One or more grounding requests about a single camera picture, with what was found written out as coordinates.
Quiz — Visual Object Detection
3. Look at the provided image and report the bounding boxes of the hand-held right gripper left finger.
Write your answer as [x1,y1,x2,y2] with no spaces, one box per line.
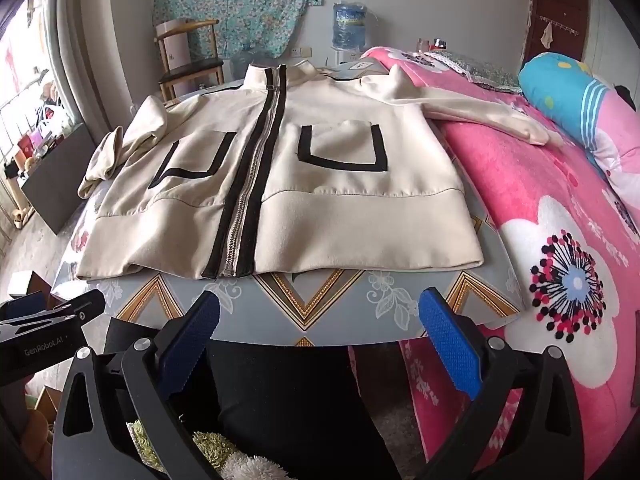
[51,290,221,480]

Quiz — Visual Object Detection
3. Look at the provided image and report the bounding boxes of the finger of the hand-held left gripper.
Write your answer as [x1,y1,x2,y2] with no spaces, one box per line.
[0,290,107,343]

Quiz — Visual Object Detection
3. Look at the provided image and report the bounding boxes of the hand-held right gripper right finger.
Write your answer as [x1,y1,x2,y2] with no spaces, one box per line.
[419,287,586,480]

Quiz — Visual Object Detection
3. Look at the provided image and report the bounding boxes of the cream jacket with black trim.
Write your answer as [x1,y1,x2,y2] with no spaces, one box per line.
[75,62,566,281]

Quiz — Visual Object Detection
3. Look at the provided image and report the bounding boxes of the small brown cardboard box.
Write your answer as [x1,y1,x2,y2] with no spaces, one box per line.
[7,270,53,298]

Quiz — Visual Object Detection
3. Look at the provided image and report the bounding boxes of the open cardboard box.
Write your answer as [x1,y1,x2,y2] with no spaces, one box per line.
[30,385,63,426]

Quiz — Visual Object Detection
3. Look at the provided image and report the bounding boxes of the fruit print tablecloth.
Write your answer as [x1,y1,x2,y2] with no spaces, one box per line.
[50,60,526,348]

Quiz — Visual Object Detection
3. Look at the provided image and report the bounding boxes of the person's black trouser legs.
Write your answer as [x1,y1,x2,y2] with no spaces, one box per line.
[207,342,401,480]

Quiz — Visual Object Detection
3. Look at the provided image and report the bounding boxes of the dark grey cabinet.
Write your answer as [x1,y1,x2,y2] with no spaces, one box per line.
[22,122,98,235]

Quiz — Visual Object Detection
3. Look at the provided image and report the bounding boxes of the fluffy green white mat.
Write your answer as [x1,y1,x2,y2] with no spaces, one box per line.
[125,420,296,480]

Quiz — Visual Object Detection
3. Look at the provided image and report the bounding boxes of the pink floral blanket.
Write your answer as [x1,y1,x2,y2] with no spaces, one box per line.
[350,46,640,480]

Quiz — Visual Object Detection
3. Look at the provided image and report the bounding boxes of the white plastic bag on cabinet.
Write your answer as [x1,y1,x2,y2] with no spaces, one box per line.
[42,105,68,133]

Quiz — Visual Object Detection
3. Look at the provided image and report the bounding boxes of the wooden chair with dark seat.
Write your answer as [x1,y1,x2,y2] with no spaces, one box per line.
[155,19,226,101]

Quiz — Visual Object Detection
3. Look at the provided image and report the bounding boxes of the clear empty water jug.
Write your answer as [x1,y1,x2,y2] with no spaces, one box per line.
[230,45,273,81]

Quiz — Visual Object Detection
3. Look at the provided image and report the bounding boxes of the grey curtain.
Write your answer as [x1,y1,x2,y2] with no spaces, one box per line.
[55,0,133,133]

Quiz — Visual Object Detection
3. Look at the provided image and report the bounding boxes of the grey lace cloth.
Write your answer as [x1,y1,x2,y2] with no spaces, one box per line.
[400,50,523,93]

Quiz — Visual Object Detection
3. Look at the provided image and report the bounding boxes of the white board on chair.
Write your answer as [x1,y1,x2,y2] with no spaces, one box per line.
[155,17,193,73]

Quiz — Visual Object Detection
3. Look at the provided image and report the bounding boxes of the blue cartoon pillow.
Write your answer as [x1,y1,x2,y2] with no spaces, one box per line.
[517,52,640,181]

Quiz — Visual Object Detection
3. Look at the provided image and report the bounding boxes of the white water dispenser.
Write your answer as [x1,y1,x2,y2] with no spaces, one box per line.
[330,47,361,67]

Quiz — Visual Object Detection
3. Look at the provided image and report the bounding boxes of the blue water bottle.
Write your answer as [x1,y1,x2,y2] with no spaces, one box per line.
[332,2,368,51]

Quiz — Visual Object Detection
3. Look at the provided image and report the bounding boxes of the brown door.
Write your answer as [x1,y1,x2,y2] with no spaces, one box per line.
[520,0,591,63]

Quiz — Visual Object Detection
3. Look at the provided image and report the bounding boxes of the teal floral wall cloth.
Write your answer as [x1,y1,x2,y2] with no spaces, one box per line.
[152,0,326,58]

